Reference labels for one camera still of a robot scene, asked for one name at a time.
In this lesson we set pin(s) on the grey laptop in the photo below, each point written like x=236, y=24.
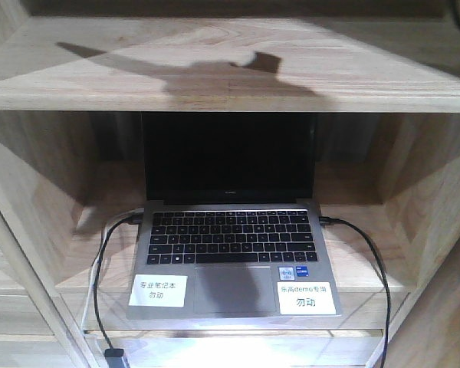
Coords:
x=230, y=227

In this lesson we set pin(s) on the wooden shelf unit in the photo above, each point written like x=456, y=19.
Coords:
x=383, y=75

